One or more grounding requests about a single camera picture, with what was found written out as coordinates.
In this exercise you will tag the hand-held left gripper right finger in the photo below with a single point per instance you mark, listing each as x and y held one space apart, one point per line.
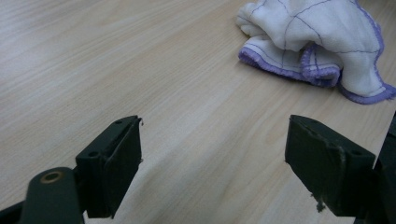
323 174

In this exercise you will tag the white cloth with purple edge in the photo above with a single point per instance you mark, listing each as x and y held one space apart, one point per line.
323 28

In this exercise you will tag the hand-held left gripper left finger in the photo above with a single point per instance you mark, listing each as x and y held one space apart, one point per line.
107 174

